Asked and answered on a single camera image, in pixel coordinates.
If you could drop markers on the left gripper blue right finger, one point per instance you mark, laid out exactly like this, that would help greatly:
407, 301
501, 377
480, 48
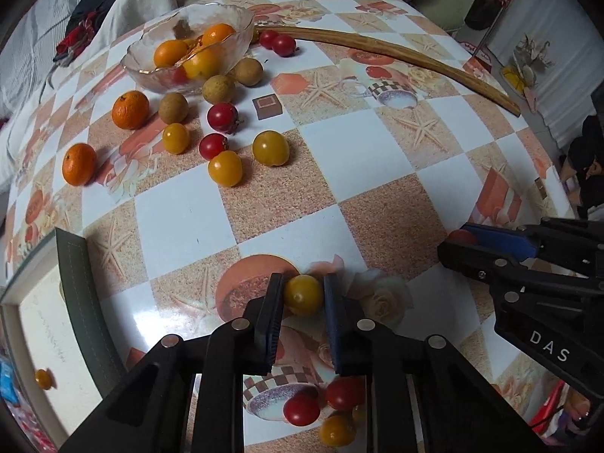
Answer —
341, 316

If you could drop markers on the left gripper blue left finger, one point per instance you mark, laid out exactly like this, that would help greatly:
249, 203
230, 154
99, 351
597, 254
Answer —
267, 328

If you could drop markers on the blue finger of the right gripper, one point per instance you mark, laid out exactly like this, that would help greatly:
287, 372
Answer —
502, 240
497, 264

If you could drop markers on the red cherry tomato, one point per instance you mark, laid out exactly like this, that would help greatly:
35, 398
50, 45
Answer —
223, 117
211, 145

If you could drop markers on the checkered patterned tablecloth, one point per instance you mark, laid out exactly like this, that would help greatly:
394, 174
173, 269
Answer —
385, 159

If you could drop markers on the long wooden stick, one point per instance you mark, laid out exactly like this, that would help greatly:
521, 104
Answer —
396, 51

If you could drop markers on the yellow cherry tomato on table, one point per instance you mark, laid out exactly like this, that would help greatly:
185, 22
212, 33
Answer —
176, 138

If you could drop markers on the white shallow box tray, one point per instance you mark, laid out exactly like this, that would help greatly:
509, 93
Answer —
52, 319

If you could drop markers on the brown longan near bowl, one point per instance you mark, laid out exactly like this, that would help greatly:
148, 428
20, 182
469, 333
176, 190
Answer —
173, 108

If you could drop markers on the large orange mandarin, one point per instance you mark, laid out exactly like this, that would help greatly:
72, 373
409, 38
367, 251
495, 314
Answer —
79, 164

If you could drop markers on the clear glass fruit bowl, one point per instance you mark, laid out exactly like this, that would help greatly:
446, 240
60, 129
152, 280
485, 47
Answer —
194, 44

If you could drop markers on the red clothes on sofa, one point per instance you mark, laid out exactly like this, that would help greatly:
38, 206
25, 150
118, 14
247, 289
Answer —
82, 28

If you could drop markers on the white sofa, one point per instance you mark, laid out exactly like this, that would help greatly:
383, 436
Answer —
48, 41

